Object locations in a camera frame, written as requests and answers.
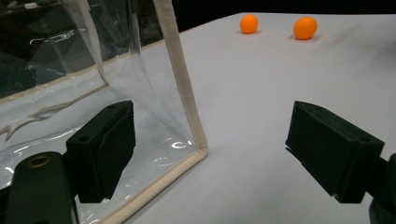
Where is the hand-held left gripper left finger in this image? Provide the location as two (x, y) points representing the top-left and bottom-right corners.
(64, 100), (136, 204)

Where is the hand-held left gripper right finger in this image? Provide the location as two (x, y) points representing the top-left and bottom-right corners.
(285, 100), (386, 204)

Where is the clear plastic bag beige trim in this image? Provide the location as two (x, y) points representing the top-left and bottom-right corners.
(0, 0), (209, 224)

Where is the orange table tennis ball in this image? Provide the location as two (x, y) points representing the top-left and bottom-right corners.
(239, 14), (260, 35)
(292, 16), (318, 41)

